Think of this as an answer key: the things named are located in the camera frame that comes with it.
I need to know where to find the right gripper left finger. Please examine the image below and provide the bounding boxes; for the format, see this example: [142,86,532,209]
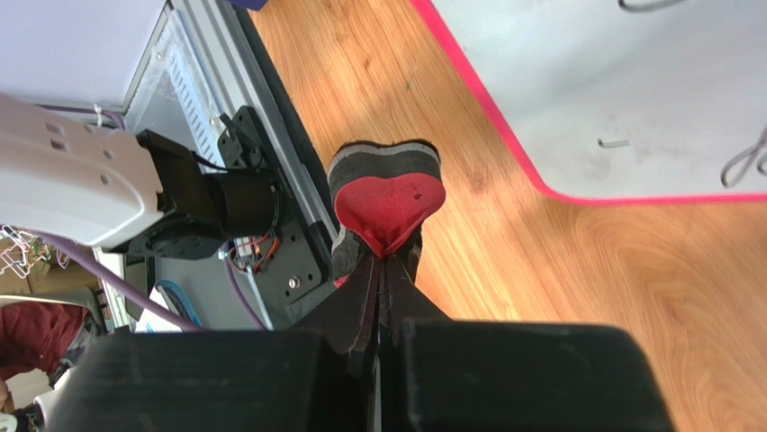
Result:
[296,257,381,431]

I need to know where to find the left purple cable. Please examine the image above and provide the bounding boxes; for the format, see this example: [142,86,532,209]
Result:
[35,104,267,334]

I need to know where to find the pink-framed whiteboard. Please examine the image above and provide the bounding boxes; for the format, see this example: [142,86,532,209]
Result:
[414,1,766,204]

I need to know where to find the red heart-shaped eraser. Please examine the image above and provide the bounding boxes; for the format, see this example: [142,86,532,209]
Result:
[328,139,447,287]

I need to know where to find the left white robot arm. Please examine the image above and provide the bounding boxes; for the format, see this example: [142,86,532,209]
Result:
[1,95,280,260]

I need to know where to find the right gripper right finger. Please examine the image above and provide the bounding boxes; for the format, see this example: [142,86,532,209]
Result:
[380,255,450,431]

